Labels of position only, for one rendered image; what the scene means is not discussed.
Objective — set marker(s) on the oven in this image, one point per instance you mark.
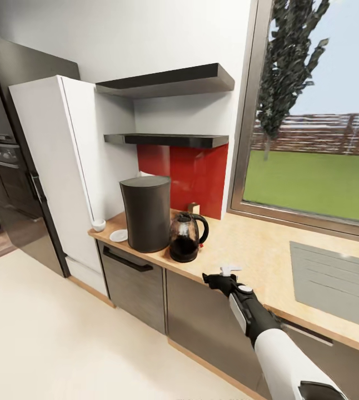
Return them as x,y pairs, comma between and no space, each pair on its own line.
16,181

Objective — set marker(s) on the fridge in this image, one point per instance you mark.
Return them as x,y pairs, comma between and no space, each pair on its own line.
64,121

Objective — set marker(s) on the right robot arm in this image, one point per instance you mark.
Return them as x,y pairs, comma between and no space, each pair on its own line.
290,374

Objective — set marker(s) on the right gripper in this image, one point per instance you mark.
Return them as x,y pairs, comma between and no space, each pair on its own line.
216,281

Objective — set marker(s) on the saucer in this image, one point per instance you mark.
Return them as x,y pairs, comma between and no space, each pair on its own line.
119,236

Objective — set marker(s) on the coffee maker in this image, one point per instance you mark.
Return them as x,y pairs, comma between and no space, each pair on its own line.
147,208

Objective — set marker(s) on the electric kettle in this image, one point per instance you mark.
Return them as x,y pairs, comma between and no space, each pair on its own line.
184,238

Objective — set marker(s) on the coffee cup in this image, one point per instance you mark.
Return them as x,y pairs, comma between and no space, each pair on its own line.
99,225

